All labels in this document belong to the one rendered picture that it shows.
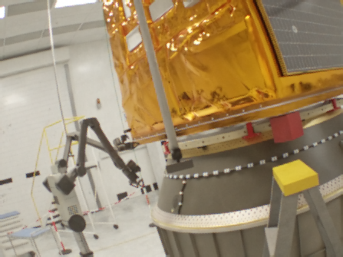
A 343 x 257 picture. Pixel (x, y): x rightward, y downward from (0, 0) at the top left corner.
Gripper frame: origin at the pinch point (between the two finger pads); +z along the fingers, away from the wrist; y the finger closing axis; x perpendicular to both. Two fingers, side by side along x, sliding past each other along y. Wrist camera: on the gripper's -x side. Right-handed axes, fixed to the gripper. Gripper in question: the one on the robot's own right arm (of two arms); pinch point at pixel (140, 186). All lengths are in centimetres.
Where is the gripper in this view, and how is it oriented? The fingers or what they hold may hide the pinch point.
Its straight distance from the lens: 261.8
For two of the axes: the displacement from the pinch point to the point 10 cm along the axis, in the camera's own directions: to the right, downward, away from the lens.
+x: -5.3, 6.6, -5.4
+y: -6.1, 1.5, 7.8
